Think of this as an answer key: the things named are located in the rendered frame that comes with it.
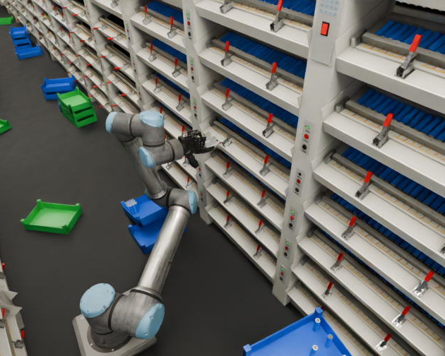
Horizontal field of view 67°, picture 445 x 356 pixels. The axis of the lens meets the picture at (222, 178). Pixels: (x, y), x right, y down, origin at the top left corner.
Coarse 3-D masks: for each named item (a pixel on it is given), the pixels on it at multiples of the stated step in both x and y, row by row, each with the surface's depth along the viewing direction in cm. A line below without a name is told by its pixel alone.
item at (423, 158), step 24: (336, 96) 101; (360, 96) 104; (384, 96) 99; (336, 120) 102; (360, 120) 99; (384, 120) 93; (408, 120) 92; (432, 120) 89; (360, 144) 96; (384, 144) 92; (408, 144) 90; (432, 144) 85; (408, 168) 86; (432, 168) 84
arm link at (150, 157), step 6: (168, 144) 138; (144, 150) 132; (150, 150) 132; (156, 150) 133; (162, 150) 135; (168, 150) 137; (144, 156) 133; (150, 156) 132; (156, 156) 134; (162, 156) 135; (168, 156) 137; (174, 156) 139; (144, 162) 136; (150, 162) 133; (156, 162) 135; (162, 162) 137
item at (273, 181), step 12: (204, 120) 169; (216, 120) 171; (204, 132) 171; (216, 132) 169; (240, 144) 159; (240, 156) 155; (252, 168) 148; (264, 180) 143; (276, 180) 141; (288, 180) 139; (276, 192) 141
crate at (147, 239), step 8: (152, 224) 219; (160, 224) 219; (136, 232) 214; (144, 232) 214; (152, 232) 214; (136, 240) 204; (144, 240) 209; (152, 240) 209; (144, 248) 198; (152, 248) 203
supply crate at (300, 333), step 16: (304, 320) 116; (272, 336) 111; (288, 336) 116; (304, 336) 116; (320, 336) 116; (336, 336) 111; (256, 352) 112; (272, 352) 112; (288, 352) 112; (304, 352) 112; (320, 352) 112; (336, 352) 111
